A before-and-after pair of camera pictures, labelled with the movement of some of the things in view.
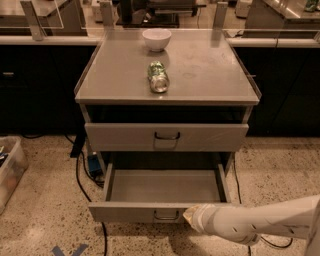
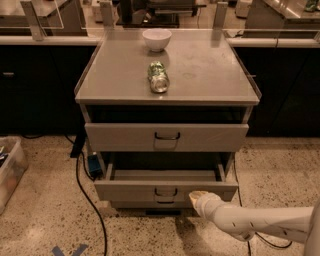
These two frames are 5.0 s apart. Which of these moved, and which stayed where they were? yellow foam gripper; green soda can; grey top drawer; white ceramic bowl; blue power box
Moved: yellow foam gripper
Stayed: blue power box; white ceramic bowl; green soda can; grey top drawer
